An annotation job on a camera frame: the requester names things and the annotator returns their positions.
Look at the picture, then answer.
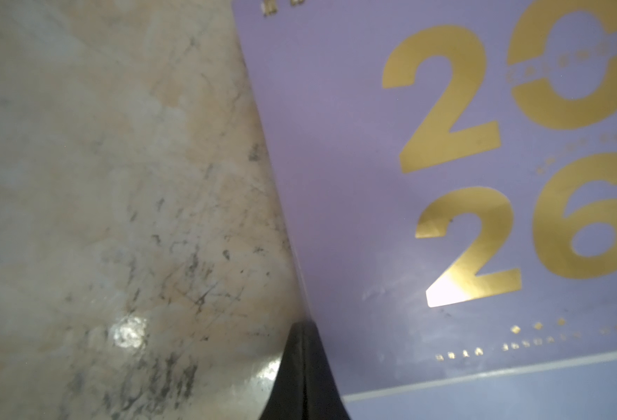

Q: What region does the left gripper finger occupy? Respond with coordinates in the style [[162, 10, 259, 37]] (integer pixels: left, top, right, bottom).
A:
[[259, 321, 350, 420]]

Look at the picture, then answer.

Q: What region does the purple calendar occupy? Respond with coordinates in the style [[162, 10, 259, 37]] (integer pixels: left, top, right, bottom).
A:
[[232, 1, 617, 419]]

